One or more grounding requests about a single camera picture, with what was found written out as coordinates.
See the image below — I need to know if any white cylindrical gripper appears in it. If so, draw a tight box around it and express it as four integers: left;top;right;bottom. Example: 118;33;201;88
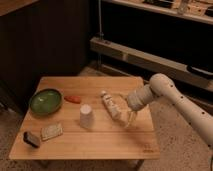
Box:
118;84;157;128

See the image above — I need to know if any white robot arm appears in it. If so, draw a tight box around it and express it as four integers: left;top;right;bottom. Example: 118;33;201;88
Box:
122;73;213;149

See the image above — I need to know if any white ceramic cup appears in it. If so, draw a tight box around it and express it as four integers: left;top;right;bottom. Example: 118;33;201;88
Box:
80;104;94;129

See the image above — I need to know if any dark eraser block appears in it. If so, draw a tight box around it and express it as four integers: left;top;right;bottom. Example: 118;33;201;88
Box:
23;131;40;148

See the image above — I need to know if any white paint tube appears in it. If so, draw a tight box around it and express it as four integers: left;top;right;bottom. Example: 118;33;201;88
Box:
101;91;121;120

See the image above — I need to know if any wooden shelf beam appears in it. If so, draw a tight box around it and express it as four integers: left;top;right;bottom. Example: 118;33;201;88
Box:
90;37;213;92

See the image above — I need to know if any orange carrot toy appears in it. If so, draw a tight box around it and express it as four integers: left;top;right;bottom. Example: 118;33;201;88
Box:
64;96;81;104

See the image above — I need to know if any wooden table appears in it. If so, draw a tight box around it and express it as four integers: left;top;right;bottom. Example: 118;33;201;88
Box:
9;76;160;160

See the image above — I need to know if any metal pole stand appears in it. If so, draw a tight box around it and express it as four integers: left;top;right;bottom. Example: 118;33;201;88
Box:
98;0;104;41

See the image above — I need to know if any green bowl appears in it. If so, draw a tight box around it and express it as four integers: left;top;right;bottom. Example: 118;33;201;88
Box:
29;88;62;116

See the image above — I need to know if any beige sponge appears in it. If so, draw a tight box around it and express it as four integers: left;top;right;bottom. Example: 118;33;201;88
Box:
41;123;63;141

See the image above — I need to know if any black handle object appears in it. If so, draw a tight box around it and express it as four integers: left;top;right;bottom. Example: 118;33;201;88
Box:
186;65;213;79

